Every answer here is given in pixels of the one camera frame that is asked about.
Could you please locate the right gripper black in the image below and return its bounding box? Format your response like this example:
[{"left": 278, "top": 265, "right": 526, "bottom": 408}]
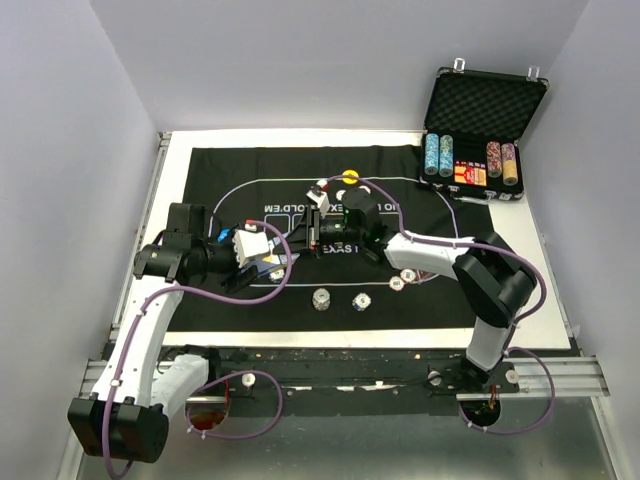
[{"left": 273, "top": 206, "right": 363, "bottom": 262}]

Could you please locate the blue yellow card box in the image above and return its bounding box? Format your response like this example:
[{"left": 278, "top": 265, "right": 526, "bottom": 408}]
[{"left": 246, "top": 238, "right": 289, "bottom": 272}]

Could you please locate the grey white chip bottom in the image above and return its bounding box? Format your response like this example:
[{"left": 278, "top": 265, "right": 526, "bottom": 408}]
[{"left": 269, "top": 270, "right": 284, "bottom": 282}]

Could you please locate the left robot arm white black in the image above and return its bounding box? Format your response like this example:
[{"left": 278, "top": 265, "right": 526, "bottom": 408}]
[{"left": 67, "top": 203, "right": 270, "bottom": 463}]

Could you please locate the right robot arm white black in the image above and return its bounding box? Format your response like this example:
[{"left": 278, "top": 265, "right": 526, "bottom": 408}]
[{"left": 287, "top": 186, "right": 541, "bottom": 392}]

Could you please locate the black poker felt mat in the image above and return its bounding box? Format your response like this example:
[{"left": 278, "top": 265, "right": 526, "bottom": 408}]
[{"left": 170, "top": 146, "right": 494, "bottom": 332}]

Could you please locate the blue blind button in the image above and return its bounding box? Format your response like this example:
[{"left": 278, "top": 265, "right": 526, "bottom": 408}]
[{"left": 217, "top": 229, "right": 230, "bottom": 242}]

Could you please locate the grey white chip stack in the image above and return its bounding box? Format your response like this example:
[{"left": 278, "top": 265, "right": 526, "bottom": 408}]
[{"left": 312, "top": 288, "right": 331, "bottom": 311}]

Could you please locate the yellow dealer button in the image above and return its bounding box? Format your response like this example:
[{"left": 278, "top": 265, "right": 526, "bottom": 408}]
[{"left": 341, "top": 170, "right": 359, "bottom": 184}]

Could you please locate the blue white chip stack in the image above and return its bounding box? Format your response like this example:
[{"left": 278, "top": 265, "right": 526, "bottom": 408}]
[{"left": 352, "top": 292, "right": 372, "bottom": 312}]

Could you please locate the red triangle mat logo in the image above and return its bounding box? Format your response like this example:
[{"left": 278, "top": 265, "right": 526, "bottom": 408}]
[{"left": 415, "top": 270, "right": 438, "bottom": 284}]

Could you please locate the light blue chip row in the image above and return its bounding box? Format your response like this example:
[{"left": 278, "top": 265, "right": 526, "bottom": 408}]
[{"left": 424, "top": 133, "right": 440, "bottom": 175}]

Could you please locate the teal chip row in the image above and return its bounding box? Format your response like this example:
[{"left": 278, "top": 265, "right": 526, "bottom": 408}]
[{"left": 439, "top": 135, "right": 454, "bottom": 177}]

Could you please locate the red card deck in case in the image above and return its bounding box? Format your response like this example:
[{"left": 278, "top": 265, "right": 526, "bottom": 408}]
[{"left": 454, "top": 160, "right": 487, "bottom": 187}]

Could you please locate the black aluminium chip case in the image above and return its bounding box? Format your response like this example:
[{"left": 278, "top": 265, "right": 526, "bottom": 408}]
[{"left": 419, "top": 58, "right": 549, "bottom": 201}]

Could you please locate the red chip row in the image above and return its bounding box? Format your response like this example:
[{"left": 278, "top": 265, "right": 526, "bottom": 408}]
[{"left": 486, "top": 141, "right": 502, "bottom": 178}]

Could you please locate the purple yellow chip row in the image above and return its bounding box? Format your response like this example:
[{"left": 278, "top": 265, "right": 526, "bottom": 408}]
[{"left": 501, "top": 143, "right": 518, "bottom": 186}]

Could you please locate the white table board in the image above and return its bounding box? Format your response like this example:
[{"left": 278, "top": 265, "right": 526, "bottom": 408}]
[{"left": 136, "top": 129, "right": 572, "bottom": 350}]

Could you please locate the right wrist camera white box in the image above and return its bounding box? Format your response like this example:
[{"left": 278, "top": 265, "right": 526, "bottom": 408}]
[{"left": 306, "top": 185, "right": 330, "bottom": 218}]

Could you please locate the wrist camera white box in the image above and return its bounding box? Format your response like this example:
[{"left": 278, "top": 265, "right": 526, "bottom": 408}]
[
  {"left": 232, "top": 229, "right": 270, "bottom": 268},
  {"left": 306, "top": 185, "right": 330, "bottom": 218}
]

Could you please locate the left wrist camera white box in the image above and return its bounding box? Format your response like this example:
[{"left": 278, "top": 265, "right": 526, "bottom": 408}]
[{"left": 232, "top": 229, "right": 270, "bottom": 268}]

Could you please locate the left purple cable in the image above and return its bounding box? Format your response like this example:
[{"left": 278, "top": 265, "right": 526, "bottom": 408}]
[{"left": 101, "top": 219, "right": 294, "bottom": 477}]

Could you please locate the purple cable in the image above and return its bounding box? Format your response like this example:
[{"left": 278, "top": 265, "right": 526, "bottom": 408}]
[
  {"left": 319, "top": 174, "right": 557, "bottom": 435},
  {"left": 101, "top": 219, "right": 294, "bottom": 477}
]

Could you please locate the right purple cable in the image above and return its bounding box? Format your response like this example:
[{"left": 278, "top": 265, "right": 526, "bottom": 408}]
[{"left": 319, "top": 174, "right": 557, "bottom": 435}]

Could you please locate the aluminium mounting rail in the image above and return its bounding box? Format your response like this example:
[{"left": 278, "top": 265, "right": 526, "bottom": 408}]
[{"left": 79, "top": 354, "right": 611, "bottom": 401}]

